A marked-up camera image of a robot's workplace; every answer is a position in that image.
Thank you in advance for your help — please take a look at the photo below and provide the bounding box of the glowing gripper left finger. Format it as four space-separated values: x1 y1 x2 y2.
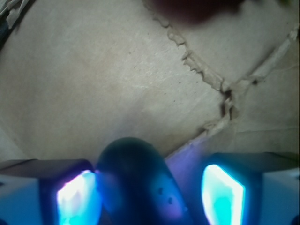
0 159 101 225

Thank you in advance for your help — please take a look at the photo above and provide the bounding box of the brown paper bag tray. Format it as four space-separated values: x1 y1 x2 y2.
0 0 300 179

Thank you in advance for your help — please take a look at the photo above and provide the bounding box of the dark green plastic pickle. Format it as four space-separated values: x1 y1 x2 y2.
96 137 193 225

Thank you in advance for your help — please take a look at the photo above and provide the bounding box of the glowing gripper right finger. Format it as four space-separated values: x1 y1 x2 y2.
201 152 300 225

